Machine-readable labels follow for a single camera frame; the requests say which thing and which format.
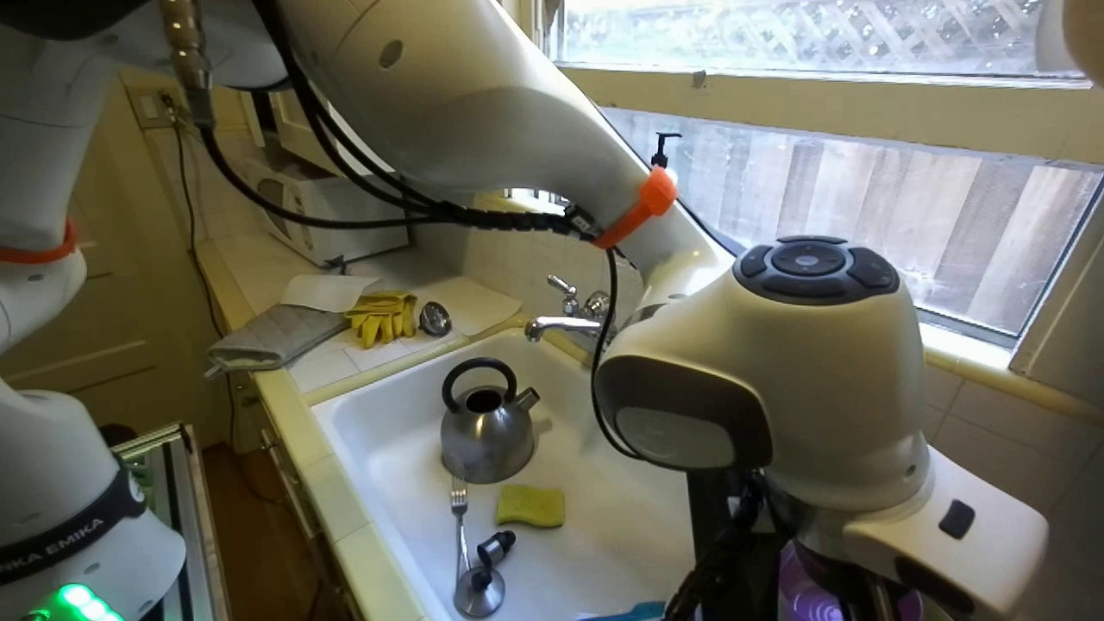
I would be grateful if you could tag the purple plastic bowl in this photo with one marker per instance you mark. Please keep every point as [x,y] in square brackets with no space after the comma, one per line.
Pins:
[831,590]

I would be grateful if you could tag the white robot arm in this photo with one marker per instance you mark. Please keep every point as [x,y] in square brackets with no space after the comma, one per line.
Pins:
[796,360]

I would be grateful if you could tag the chrome sink faucet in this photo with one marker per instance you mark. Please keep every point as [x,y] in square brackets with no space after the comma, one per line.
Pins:
[580,311]

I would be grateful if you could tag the white sink basin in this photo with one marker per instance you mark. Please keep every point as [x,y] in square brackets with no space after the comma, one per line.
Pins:
[580,532]

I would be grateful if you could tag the small metal strainer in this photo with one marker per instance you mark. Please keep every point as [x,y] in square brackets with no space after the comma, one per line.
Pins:
[435,319]

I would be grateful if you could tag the orange soap pump bottle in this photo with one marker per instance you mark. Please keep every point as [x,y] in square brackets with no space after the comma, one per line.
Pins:
[665,139]

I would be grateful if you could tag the yellow sponge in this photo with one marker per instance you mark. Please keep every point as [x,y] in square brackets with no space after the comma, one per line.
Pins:
[530,505]

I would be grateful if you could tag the white toaster oven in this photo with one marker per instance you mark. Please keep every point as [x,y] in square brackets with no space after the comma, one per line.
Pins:
[329,217]

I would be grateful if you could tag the grey folded cloth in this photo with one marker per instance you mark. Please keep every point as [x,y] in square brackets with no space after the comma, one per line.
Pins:
[275,339]

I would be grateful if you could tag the metal ladle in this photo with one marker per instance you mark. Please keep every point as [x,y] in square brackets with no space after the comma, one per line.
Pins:
[480,589]

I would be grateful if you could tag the blue plastic knife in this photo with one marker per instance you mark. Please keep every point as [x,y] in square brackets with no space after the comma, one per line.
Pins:
[634,613]

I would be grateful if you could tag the steel kettle black handle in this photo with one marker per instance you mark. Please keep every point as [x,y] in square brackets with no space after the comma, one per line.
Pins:
[489,432]

